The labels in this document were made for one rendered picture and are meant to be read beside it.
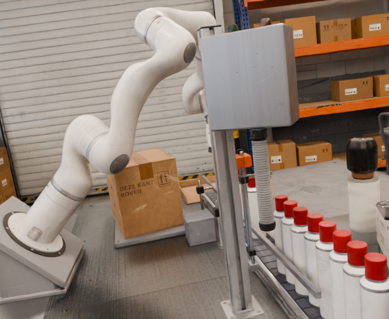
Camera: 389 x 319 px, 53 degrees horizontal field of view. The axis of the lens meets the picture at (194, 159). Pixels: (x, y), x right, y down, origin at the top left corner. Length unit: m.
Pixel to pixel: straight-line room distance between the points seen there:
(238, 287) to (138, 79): 0.63
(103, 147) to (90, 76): 4.21
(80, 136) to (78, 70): 4.17
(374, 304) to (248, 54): 0.48
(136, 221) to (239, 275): 0.62
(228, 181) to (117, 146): 0.41
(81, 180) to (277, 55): 0.74
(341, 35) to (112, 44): 2.80
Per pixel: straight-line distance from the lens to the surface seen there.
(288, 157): 4.86
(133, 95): 1.17
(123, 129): 1.18
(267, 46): 0.76
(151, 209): 1.49
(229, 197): 0.90
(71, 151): 1.27
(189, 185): 2.13
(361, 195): 1.17
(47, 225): 1.30
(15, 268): 1.28
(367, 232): 1.21
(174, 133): 5.27
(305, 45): 4.75
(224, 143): 0.87
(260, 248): 1.21
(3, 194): 5.11
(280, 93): 0.76
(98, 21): 5.38
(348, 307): 0.78
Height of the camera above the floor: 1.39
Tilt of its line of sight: 11 degrees down
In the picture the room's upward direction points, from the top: 8 degrees counter-clockwise
